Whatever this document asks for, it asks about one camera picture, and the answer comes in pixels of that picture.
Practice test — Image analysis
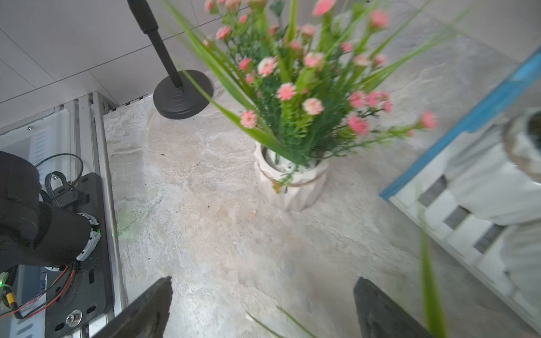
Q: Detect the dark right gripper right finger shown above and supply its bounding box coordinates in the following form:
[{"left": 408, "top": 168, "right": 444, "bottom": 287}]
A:
[{"left": 353, "top": 277, "right": 433, "bottom": 338}]

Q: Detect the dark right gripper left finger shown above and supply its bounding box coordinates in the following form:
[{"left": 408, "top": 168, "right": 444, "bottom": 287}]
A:
[{"left": 95, "top": 276, "right": 173, "bottom": 338}]

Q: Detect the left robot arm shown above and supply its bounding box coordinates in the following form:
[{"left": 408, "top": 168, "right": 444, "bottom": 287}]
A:
[{"left": 1, "top": 152, "right": 101, "bottom": 271}]

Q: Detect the blue white wooden rack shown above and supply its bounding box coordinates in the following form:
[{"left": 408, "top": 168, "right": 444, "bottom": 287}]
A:
[{"left": 381, "top": 52, "right": 540, "bottom": 330}]

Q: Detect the black round stand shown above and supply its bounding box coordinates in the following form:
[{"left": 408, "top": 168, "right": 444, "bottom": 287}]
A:
[{"left": 128, "top": 0, "right": 214, "bottom": 120}]

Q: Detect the aluminium rail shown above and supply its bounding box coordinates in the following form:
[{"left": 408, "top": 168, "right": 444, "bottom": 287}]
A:
[{"left": 0, "top": 91, "right": 128, "bottom": 338}]

